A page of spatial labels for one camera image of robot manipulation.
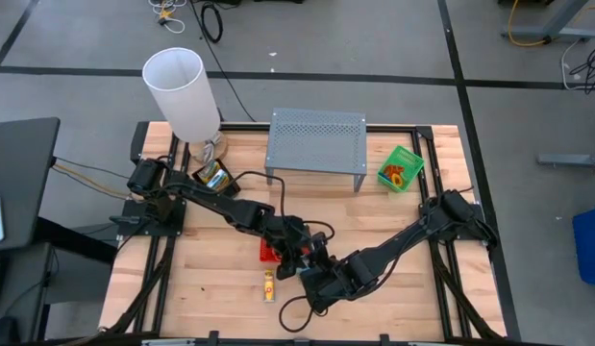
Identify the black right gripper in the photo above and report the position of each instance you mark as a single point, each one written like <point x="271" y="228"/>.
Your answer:
<point x="328" y="288"/>

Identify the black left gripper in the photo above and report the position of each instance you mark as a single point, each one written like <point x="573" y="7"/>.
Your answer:
<point x="287" y="235"/>

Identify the red plastic basket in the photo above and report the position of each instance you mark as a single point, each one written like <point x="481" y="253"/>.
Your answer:
<point x="268" y="252"/>

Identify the snack bag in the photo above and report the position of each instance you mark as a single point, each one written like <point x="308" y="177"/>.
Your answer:
<point x="269" y="286"/>

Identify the black plastic basket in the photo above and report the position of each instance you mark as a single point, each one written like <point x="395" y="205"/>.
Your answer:
<point x="234" y="188"/>

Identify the blue thick rubber band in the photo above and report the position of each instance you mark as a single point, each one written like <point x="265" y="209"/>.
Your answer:
<point x="383" y="179"/>

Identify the green plastic basket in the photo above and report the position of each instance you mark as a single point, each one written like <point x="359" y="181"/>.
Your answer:
<point x="412" y="158"/>

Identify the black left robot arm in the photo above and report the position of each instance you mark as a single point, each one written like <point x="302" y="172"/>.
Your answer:
<point x="215" y="202"/>

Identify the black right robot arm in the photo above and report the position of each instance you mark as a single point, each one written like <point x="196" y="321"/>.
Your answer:
<point x="407" y="230"/>

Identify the black side desk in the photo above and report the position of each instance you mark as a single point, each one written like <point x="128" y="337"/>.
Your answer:
<point x="18" y="182"/>

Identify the grey perforated metal shelf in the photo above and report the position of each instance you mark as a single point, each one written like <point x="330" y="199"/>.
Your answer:
<point x="316" y="139"/>

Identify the white cylindrical table lamp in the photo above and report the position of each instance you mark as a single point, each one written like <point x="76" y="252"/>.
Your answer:
<point x="181" y="96"/>

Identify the blue storage bin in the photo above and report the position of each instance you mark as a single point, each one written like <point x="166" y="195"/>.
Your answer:
<point x="590" y="245"/>

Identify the grey floor foot bar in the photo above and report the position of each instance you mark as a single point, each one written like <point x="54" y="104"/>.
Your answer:
<point x="566" y="160"/>

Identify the grey table stand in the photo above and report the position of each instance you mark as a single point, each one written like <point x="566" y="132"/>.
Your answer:
<point x="566" y="32"/>

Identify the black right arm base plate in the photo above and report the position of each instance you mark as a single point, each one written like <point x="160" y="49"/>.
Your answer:
<point x="429" y="233"/>

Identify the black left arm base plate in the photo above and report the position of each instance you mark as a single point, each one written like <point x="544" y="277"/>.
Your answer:
<point x="129" y="211"/>

